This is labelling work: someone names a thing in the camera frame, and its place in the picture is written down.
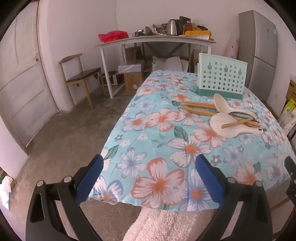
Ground white plastic spoon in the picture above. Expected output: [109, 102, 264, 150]
[213, 93, 259, 118]
[210, 113, 264, 139]

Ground white sack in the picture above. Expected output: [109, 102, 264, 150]
[152, 56, 192, 73]

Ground white panel door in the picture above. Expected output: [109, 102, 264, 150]
[0, 0, 58, 149]

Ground metal spoon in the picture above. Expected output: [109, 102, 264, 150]
[230, 112, 259, 122]

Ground steel electric kettle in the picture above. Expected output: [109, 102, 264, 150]
[166, 18, 183, 36]

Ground long yellow bag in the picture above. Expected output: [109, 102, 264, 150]
[185, 30, 211, 37]

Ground pink floral cushion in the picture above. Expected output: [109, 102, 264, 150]
[223, 32, 240, 59]

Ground wooden chair dark seat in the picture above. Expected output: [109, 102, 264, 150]
[58, 53, 103, 110]

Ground open cardboard box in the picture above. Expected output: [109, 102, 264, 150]
[285, 77, 296, 101]

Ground pink fluffy garment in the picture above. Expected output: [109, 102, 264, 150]
[126, 207, 216, 241]

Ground white cloth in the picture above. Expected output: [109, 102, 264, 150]
[0, 176, 12, 210]

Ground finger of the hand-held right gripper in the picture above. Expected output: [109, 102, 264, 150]
[284, 156, 296, 202]

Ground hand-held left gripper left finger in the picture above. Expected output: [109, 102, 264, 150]
[26, 153, 104, 241]

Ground mint green utensil holder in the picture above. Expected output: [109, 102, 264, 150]
[196, 53, 248, 97]

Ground silver refrigerator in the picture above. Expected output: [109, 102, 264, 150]
[238, 10, 278, 102]

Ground plastic wrapped white box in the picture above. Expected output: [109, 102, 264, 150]
[118, 61, 145, 74]

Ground floral blue blanket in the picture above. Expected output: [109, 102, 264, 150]
[89, 70, 296, 212]

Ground printed rice bag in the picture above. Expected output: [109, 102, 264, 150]
[279, 98, 296, 137]

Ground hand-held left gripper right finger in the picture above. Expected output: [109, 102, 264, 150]
[195, 153, 274, 241]

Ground red plastic bag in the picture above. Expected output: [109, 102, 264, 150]
[98, 31, 129, 43]

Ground white leg table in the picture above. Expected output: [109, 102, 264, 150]
[95, 35, 216, 100]

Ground brown cardboard box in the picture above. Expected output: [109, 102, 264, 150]
[124, 72, 143, 95]

